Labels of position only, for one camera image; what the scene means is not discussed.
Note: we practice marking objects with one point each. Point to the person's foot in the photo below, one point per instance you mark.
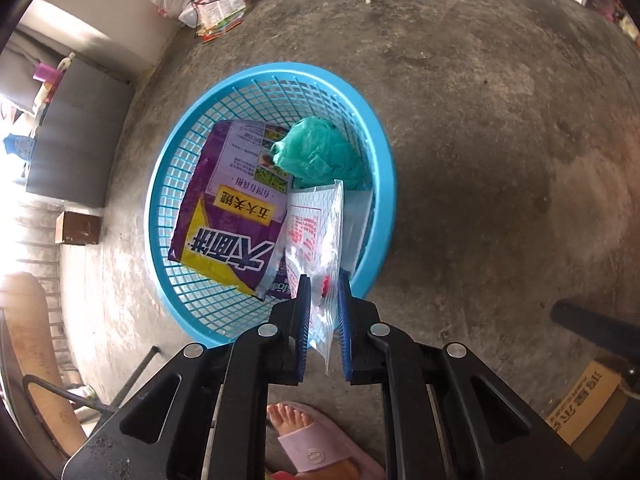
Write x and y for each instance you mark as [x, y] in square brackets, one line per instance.
[290, 420]

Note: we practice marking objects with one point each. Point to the printed cardboard box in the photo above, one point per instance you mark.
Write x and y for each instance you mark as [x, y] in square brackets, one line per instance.
[585, 405]

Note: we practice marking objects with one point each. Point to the purple yellow packaging bag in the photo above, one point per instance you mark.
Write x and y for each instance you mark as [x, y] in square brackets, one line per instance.
[235, 210]

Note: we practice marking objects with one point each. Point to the red white snack bag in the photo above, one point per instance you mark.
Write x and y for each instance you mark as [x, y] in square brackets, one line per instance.
[310, 230]

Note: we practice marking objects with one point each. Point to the brown wooden board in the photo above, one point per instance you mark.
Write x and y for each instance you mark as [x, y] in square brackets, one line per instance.
[40, 385]

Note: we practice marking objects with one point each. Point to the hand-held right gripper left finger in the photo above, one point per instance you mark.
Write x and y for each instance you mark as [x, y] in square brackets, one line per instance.
[300, 330]

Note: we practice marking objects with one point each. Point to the grey cabinet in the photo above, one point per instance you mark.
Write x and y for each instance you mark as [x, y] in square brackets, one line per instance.
[75, 135]

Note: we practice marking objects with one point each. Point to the black metal frame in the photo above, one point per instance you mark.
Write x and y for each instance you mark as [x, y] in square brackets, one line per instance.
[135, 375]

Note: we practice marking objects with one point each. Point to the blue bottle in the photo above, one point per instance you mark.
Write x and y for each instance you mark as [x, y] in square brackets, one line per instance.
[17, 147]

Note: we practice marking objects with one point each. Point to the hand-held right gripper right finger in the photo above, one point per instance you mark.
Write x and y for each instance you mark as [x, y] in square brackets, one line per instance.
[345, 330]

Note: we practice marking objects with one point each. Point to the blue plastic mesh basket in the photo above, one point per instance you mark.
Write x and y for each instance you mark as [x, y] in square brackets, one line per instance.
[200, 305]

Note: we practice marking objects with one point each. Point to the pink slipper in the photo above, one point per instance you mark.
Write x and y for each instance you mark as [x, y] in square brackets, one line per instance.
[315, 455]

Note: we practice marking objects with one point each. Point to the scattered snack wrappers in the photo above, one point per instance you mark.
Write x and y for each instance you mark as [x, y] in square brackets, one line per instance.
[620, 15]

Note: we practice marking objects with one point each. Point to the green plastic bag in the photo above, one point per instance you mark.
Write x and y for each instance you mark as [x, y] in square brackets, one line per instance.
[320, 150]

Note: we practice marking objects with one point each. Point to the small brown box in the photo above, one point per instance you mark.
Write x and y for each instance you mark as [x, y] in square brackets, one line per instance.
[77, 228]

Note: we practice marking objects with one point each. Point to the black furniture leg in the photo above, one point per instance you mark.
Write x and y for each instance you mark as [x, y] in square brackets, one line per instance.
[590, 322]

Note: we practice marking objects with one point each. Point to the purple cup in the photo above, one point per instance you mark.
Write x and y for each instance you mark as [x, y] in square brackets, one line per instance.
[42, 72]

